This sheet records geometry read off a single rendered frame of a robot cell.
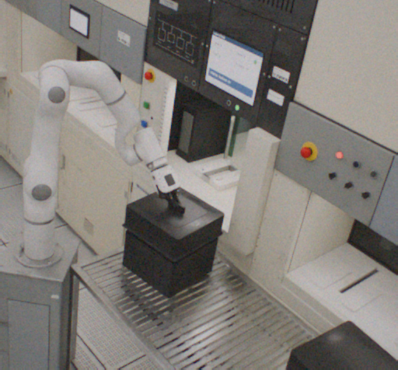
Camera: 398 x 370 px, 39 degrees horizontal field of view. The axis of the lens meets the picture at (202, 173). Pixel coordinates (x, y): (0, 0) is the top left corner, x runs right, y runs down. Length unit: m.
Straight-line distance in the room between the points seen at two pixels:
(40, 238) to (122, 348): 1.00
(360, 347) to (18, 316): 1.37
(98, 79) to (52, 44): 2.01
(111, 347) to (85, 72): 1.59
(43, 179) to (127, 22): 0.98
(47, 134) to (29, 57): 1.92
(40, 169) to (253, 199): 0.82
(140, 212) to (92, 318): 1.18
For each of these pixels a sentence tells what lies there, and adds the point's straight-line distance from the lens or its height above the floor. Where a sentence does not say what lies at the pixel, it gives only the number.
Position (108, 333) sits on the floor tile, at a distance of 3.16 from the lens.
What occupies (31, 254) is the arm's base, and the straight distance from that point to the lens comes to 2.38.
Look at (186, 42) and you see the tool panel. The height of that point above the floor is 1.58.
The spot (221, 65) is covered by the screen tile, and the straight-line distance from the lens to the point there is 2.29.
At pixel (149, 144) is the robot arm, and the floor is 1.28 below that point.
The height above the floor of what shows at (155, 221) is 1.06.
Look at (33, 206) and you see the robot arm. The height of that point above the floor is 1.02.
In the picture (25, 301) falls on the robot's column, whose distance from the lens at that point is 2.45.
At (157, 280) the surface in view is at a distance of 2.26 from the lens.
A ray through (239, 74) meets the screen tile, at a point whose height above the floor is 1.56.
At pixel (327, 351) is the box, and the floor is 1.01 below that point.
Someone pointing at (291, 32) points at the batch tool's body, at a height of 1.79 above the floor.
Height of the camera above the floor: 2.28
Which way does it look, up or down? 29 degrees down
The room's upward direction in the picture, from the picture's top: 10 degrees clockwise
